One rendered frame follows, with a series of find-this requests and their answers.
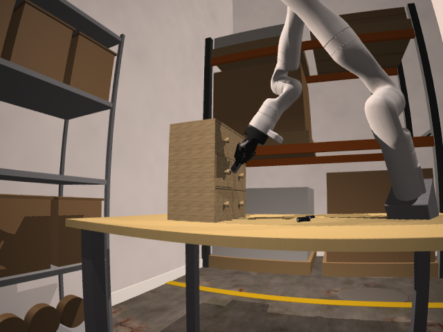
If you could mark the black aa battery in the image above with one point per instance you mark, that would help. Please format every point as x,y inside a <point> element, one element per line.
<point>301,219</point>

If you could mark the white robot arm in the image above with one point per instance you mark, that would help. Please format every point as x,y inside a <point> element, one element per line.
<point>382,108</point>

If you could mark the light wooden chest of drawers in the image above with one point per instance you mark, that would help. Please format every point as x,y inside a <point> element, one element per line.
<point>191,171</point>

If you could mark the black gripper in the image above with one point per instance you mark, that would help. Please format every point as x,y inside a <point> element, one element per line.
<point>245,150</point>

